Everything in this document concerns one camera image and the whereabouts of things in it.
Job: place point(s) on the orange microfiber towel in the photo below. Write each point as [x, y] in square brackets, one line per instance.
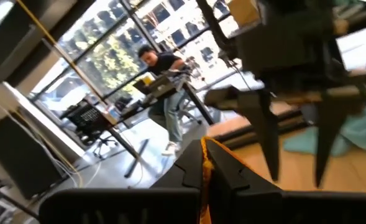
[207, 168]

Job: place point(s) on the black metal table frame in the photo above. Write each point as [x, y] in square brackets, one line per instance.
[235, 141]

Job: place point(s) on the person's shoe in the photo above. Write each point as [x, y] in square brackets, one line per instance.
[170, 149]

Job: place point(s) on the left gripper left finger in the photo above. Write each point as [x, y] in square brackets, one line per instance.
[182, 177]

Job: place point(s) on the small teal microfiber towel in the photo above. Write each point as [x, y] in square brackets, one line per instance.
[363, 130]

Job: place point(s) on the black mesh office chair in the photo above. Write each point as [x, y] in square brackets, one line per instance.
[88, 119]

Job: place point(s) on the yellow cup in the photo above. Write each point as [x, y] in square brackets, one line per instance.
[147, 81]

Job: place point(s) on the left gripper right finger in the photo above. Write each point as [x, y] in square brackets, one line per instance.
[229, 177]

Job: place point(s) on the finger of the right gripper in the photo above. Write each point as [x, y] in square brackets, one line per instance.
[328, 130]
[263, 124]

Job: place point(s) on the person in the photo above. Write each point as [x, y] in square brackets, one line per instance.
[167, 62]

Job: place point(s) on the black leaning panel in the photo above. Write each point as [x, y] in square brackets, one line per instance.
[21, 155]

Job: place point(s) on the grey laptop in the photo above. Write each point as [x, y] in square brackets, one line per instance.
[158, 88]

